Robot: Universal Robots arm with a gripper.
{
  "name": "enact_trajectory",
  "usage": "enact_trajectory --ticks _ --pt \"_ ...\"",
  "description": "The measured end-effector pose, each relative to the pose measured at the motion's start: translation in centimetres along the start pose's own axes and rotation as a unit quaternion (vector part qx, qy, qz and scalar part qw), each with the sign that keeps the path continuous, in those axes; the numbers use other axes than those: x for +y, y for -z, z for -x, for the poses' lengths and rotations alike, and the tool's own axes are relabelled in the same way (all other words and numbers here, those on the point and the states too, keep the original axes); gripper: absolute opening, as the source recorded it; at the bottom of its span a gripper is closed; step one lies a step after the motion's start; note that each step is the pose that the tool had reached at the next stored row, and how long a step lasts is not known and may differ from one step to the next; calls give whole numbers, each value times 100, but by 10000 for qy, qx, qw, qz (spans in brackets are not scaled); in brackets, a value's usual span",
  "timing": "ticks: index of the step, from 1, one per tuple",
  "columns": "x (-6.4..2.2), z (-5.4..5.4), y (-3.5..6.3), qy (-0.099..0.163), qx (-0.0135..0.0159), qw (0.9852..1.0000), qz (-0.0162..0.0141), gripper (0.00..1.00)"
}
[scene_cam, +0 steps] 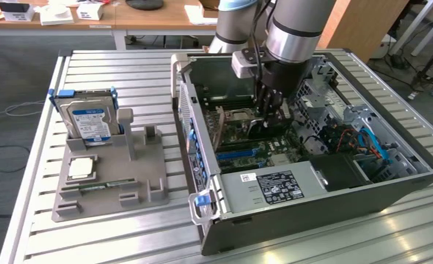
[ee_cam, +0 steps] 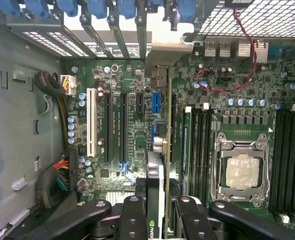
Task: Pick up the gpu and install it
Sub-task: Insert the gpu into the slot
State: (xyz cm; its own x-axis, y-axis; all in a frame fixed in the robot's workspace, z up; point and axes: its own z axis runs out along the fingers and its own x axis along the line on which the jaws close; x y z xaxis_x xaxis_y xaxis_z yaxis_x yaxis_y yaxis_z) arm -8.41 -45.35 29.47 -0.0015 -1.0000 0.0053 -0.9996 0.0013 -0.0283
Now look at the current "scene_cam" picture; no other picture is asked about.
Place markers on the wooden cabinet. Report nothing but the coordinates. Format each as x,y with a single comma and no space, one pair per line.
366,22

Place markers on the black round object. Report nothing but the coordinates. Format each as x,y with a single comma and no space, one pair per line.
143,4

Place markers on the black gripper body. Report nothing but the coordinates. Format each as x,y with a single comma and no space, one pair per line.
282,77

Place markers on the CPU socket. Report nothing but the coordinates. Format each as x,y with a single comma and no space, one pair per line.
239,115

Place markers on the open black PC case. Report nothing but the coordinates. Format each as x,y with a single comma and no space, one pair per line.
311,220

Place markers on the silver CPU chip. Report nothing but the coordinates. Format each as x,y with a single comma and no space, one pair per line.
80,167

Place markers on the white floor unit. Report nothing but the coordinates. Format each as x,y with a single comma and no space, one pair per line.
382,46

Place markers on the white table frame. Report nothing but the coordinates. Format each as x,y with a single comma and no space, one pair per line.
431,34

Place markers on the green motherboard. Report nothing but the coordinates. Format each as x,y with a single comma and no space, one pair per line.
279,148

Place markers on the grey power supply unit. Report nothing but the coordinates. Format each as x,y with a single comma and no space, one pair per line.
245,192

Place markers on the blue case latch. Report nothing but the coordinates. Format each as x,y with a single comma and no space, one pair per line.
201,199

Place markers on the white box with black tablet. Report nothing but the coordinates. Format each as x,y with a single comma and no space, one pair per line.
16,12

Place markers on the white square box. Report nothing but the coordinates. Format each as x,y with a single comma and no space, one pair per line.
56,16

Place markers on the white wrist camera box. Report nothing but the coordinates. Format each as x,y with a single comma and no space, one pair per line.
243,64

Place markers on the metal drive cage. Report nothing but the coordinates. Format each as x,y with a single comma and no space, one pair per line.
321,118

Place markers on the metal disk bay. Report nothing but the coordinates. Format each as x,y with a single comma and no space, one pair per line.
399,159

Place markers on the white printed carton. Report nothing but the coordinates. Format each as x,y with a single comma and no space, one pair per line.
89,12

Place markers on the graphics card with metal bracket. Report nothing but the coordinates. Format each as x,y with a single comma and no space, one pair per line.
255,129

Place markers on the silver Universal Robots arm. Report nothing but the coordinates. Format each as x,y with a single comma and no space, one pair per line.
293,41

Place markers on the green RAM stick on rack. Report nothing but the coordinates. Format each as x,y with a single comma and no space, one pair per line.
102,186

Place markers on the hard disk with blue caddy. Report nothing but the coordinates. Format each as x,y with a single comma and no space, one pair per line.
88,121

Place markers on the wooden desk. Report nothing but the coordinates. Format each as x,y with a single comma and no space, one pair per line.
146,19

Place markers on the black wheeled stand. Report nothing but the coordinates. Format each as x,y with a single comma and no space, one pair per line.
423,74

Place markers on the blue expansion slot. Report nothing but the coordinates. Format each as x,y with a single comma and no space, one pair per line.
234,155

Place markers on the grey parts rack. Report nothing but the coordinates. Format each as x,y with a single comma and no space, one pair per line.
121,170

